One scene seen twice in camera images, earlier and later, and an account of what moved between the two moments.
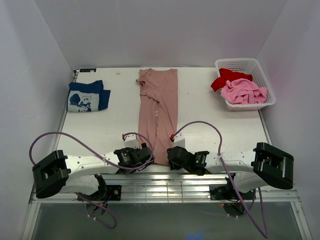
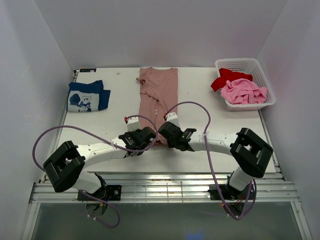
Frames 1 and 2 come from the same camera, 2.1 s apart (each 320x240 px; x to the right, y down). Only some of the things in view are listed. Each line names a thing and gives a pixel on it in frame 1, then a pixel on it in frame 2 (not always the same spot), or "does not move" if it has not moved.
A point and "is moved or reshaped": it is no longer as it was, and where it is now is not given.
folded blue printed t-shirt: [83, 97] does not move
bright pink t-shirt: [243, 91] does not move
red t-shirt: [228, 74] does not move
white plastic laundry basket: [250, 66] does not move
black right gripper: [174, 166] to [170, 144]
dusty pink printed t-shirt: [157, 118] is moved or reshaped
